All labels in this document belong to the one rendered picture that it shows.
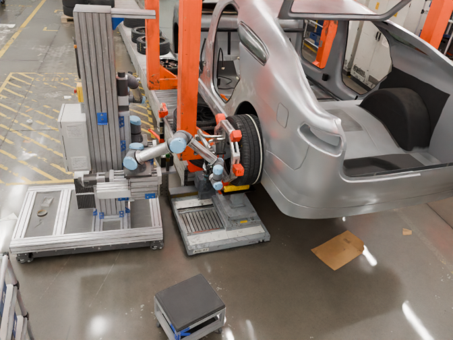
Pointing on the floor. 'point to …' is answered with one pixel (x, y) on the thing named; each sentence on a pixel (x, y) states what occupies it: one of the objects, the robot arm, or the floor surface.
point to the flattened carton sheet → (340, 249)
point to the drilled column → (164, 185)
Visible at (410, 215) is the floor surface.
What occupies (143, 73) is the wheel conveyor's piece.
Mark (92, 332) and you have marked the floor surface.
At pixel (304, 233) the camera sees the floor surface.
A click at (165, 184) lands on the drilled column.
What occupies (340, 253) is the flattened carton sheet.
